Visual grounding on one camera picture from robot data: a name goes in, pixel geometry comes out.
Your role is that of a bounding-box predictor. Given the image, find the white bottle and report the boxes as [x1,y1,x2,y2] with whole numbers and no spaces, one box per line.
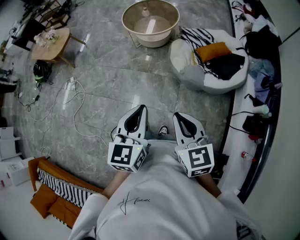
[254,104,273,118]

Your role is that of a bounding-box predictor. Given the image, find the black box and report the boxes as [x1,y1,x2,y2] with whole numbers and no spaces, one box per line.
[212,153,230,180]

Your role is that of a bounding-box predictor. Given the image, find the white power strip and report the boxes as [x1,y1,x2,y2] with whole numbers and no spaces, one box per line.
[64,77,77,91]

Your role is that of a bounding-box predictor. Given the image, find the person's left forearm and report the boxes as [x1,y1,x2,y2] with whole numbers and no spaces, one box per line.
[102,170,129,199]

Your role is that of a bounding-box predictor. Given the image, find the black and green device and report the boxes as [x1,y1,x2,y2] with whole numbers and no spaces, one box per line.
[32,60,54,84]

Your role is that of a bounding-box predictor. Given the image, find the dark brown cabinet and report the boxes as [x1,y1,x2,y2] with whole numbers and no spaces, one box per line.
[11,18,46,52]

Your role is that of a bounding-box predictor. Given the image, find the clear bottle red label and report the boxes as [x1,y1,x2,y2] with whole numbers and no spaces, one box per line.
[241,151,256,163]

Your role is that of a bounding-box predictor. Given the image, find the black strapped battery pack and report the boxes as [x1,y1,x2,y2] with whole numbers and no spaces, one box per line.
[236,225,253,240]

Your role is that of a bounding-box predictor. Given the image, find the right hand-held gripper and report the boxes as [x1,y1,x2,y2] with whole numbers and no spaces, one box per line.
[172,112,215,178]

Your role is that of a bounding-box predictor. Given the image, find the pile of blue clothes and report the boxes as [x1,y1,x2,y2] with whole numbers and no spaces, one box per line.
[248,58,277,104]

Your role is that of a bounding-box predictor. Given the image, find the white cardboard box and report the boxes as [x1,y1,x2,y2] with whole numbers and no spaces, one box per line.
[0,156,35,188]

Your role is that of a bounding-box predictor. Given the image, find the black white zigzag blanket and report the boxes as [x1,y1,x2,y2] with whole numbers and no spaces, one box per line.
[179,27,220,75]

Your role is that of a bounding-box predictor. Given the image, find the round glass side table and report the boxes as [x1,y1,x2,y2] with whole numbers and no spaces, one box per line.
[121,0,180,49]

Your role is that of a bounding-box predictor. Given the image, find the pink flowers in vase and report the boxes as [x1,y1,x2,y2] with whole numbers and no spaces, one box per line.
[34,26,59,47]

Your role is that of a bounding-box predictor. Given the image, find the person's right forearm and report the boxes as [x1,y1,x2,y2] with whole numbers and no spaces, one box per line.
[195,174,222,199]

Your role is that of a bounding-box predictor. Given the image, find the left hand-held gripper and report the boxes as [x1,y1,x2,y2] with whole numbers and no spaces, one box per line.
[107,105,150,173]

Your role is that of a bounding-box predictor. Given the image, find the white cable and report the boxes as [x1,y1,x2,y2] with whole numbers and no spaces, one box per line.
[31,77,110,157]

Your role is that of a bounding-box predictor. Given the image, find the black white sneaker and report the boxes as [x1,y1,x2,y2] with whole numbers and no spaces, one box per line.
[158,125,170,137]

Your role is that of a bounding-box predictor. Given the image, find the black folded cloth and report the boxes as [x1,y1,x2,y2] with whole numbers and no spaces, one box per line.
[206,53,246,81]

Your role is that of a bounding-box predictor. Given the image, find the wooden side table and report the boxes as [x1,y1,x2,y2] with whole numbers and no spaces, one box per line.
[31,27,87,69]

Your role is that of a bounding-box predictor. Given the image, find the white shelf unit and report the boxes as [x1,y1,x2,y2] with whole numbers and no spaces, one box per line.
[0,126,22,161]

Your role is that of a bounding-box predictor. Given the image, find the black bag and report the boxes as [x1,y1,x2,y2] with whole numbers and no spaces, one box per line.
[243,24,283,64]

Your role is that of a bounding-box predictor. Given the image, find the orange cushion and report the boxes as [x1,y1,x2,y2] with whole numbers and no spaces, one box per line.
[195,41,233,63]

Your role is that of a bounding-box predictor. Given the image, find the red bag with straps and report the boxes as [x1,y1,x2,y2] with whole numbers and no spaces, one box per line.
[232,0,254,17]

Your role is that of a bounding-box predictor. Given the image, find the wooden open shelf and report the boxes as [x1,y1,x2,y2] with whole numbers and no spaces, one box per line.
[35,0,72,30]

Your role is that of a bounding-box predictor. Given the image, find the cream plush toy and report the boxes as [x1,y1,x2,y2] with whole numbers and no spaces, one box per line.
[242,20,255,35]

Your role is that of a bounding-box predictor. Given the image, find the black adapter cable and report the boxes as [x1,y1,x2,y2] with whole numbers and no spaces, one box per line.
[17,81,43,113]

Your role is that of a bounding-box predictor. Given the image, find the white beanbag chair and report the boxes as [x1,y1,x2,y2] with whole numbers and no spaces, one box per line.
[170,28,249,95]

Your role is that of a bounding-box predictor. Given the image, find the white raised ledge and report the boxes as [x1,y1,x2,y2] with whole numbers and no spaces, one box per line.
[220,0,283,204]

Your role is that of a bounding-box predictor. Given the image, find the person's white shirt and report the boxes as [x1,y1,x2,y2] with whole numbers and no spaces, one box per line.
[67,139,265,240]

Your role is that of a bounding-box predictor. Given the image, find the black pouch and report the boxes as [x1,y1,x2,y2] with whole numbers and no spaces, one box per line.
[242,114,270,141]

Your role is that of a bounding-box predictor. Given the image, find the black white striped cushion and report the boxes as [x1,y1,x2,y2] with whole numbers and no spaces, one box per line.
[37,167,94,209]

